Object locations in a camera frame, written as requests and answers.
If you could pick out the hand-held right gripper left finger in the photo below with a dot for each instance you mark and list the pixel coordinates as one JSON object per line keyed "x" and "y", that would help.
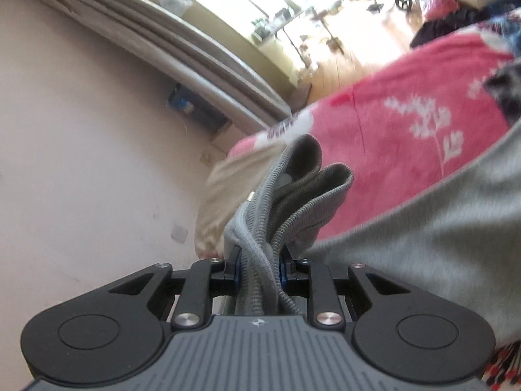
{"x": 235, "y": 269}

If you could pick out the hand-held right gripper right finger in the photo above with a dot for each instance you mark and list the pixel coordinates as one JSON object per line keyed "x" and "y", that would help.
{"x": 285, "y": 272}

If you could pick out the grey hoodie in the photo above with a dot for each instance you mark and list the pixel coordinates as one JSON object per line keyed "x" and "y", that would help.
{"x": 427, "y": 244}

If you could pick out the beige folded cloth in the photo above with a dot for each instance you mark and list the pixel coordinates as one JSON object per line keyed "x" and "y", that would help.
{"x": 215, "y": 211}

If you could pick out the blue water dispenser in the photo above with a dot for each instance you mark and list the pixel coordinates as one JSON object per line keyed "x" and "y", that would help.
{"x": 195, "y": 108}

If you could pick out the red floral blanket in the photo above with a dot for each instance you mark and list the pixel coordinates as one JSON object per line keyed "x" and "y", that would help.
{"x": 366, "y": 89}

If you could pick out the grey curtain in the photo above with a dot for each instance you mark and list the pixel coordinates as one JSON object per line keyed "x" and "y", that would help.
{"x": 183, "y": 49}

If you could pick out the folding table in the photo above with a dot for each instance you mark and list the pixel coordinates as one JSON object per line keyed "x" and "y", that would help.
{"x": 285, "y": 18}

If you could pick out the dark cloth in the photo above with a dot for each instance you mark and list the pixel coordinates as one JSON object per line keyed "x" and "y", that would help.
{"x": 447, "y": 24}

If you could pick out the wall switch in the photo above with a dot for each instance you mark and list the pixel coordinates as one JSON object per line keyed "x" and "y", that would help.
{"x": 179, "y": 232}

